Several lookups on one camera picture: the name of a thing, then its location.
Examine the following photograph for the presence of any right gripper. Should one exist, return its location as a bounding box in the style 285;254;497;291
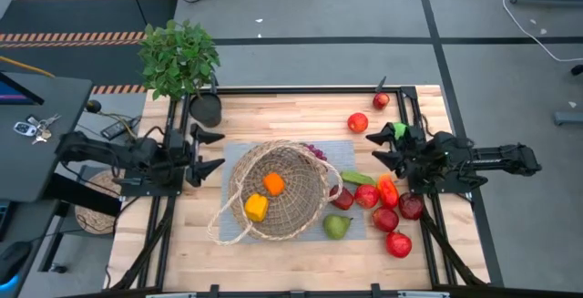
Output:
365;122;432;194

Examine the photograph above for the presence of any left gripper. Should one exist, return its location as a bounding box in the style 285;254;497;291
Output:
169;123;227;188

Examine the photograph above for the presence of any red orange mango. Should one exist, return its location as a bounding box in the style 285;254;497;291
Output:
376;173;401;210

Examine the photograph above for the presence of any small red apple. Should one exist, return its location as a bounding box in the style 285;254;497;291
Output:
372;91;392;111

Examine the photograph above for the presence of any dark red apple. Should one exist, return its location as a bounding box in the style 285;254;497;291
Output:
398;191;425;221

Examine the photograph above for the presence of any red peach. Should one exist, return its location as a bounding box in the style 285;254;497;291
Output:
329;184;356;211

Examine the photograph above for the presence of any purple grape bunch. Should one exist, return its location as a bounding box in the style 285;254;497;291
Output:
300;141;329;161

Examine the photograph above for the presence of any yellow bell pepper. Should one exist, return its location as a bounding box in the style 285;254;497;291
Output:
243;192;271;223

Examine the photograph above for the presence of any orange fruit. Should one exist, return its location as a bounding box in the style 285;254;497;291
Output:
262;171;287;198

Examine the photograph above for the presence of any green mango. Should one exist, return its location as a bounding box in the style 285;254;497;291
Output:
322;213;354;241

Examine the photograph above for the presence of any woven wicker basket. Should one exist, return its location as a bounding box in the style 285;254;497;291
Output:
207;139;343;247

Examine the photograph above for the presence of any dark grey plant pot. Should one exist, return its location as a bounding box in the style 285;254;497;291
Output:
189;91;223;128

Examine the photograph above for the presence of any grey woven placemat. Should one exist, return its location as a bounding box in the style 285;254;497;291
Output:
219;139;368;243

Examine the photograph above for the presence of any black power adapter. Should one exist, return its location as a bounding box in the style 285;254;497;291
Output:
99;116;142;142

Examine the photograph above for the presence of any green leafy plant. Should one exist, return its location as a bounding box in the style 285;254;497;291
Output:
137;18;222;102

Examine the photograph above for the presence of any round woven mat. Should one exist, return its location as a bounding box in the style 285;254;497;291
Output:
74;169;124;235

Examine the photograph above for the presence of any black desk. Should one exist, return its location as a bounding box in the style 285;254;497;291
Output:
0;72;94;203

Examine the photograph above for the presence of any grey furniture foot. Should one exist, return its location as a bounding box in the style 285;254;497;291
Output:
553;110;583;127

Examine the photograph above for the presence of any key bunch with fob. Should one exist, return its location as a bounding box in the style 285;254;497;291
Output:
12;113;63;146

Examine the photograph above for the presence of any black hazard striped floor mat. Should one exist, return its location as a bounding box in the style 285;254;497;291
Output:
0;0;179;95

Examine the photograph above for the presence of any computer monitor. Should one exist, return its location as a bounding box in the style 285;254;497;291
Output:
0;72;46;107

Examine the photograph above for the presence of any black metal table frame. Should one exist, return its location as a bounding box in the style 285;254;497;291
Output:
108;86;493;298

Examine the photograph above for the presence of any white cable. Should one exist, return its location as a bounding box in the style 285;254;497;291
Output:
473;0;583;63

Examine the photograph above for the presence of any yellow cable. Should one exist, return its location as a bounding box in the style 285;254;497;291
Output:
0;55;56;78

